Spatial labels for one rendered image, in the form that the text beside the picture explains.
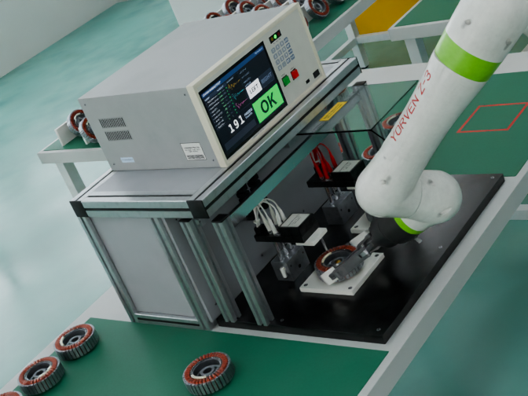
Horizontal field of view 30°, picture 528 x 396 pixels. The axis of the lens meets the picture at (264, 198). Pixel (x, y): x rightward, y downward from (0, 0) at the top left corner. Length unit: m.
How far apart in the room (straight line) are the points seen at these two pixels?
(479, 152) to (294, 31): 0.63
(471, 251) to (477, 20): 0.71
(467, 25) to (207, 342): 1.00
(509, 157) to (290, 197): 0.57
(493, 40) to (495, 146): 0.98
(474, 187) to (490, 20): 0.83
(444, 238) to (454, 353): 0.99
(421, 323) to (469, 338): 1.19
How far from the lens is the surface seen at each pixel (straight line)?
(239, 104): 2.23
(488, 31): 1.74
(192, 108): 2.16
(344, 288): 2.23
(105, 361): 2.45
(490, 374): 3.13
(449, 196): 1.99
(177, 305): 2.40
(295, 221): 2.28
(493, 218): 2.38
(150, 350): 2.40
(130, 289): 2.49
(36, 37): 9.78
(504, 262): 3.61
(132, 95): 2.26
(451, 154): 2.72
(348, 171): 2.42
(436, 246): 2.29
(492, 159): 2.63
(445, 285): 2.19
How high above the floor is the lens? 1.92
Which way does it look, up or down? 24 degrees down
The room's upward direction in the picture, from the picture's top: 23 degrees counter-clockwise
